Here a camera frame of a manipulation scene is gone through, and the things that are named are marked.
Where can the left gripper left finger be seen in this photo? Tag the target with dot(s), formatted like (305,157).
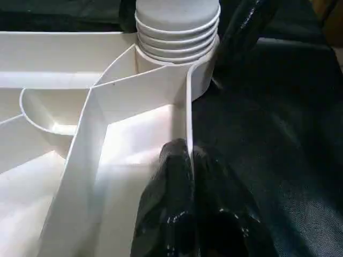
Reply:
(166,214)

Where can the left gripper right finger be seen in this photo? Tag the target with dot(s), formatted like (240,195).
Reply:
(230,219)

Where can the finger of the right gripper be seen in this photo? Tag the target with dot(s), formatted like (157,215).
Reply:
(127,15)
(244,32)

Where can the white plastic table leg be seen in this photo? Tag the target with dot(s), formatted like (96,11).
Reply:
(177,21)

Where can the white plastic table top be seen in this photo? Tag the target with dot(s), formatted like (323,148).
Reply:
(53,107)

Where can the brown cardboard box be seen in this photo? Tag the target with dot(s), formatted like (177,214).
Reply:
(329,21)

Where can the black plastic mat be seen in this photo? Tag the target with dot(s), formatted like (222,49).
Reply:
(278,134)

